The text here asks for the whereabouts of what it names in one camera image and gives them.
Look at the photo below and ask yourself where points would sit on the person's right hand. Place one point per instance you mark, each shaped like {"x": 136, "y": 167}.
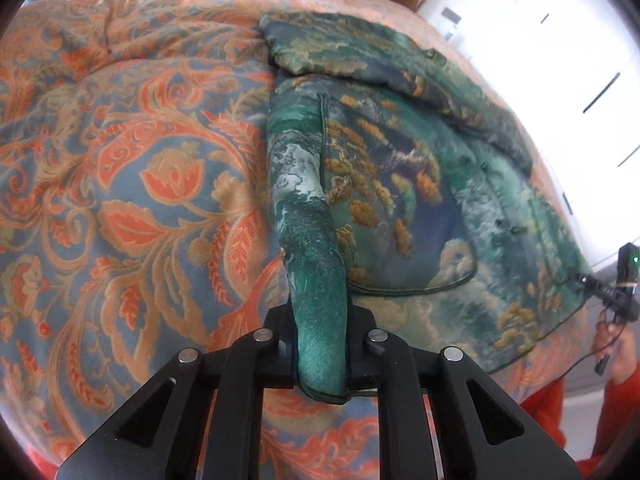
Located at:
{"x": 617, "y": 355}

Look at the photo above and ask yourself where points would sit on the grey wall switch panel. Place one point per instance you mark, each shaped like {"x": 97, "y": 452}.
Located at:
{"x": 451, "y": 15}

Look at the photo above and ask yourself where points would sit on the orange paisley quilt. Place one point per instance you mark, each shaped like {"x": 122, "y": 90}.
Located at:
{"x": 125, "y": 160}

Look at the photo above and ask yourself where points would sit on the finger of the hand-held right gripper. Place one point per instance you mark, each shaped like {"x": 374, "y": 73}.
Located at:
{"x": 600, "y": 287}

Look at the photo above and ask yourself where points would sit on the person's right forearm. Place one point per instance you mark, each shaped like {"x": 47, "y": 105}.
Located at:
{"x": 622, "y": 420}

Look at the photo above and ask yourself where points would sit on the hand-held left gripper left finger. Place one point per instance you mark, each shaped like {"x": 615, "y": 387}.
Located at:
{"x": 277, "y": 355}

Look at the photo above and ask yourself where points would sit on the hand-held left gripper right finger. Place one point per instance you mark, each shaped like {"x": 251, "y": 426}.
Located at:
{"x": 362, "y": 360}

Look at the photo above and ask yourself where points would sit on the green printed padded jacket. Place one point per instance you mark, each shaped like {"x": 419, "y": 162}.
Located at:
{"x": 400, "y": 210}

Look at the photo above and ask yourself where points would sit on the white wardrobe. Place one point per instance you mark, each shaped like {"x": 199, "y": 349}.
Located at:
{"x": 550, "y": 35}

